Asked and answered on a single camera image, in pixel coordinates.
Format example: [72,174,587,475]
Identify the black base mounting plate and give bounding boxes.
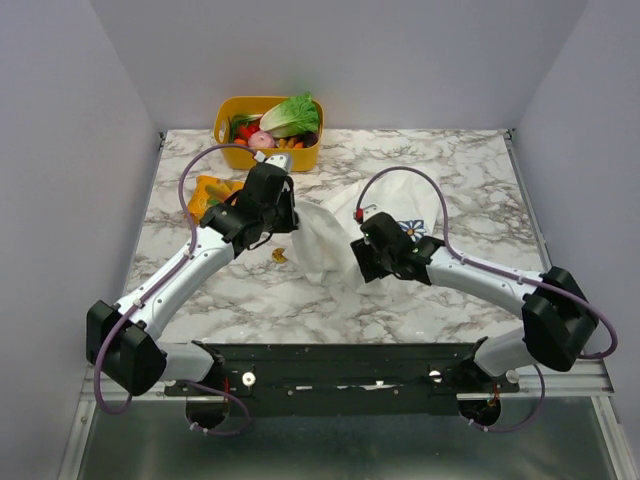
[164,339,521,417]

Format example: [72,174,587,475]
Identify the yellow plastic basket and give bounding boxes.
[212,96,324,172]

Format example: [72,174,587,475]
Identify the purple cable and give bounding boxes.
[355,166,619,434]
[93,143,266,436]

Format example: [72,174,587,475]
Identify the gold round brooch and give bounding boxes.
[271,247,288,264]

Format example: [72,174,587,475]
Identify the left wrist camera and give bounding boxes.
[253,151,293,174]

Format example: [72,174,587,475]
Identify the green toy cabbage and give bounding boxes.
[259,92,320,138]

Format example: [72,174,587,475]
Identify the orange snack bag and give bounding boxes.
[187,175,244,223]

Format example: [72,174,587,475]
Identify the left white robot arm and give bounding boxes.
[86,154,297,396]

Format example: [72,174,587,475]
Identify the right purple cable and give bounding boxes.
[355,166,619,434]

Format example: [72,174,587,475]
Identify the white t-shirt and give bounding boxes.
[285,171,440,296]

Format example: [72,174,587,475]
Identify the pink toy onion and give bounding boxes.
[247,130,275,148]

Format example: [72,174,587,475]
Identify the aluminium rail frame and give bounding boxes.
[80,360,614,403]

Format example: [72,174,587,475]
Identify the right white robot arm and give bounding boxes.
[351,211,599,392]

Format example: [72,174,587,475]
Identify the red toy pepper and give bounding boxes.
[235,124,259,143]

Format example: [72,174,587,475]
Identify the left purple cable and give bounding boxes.
[93,143,266,436]

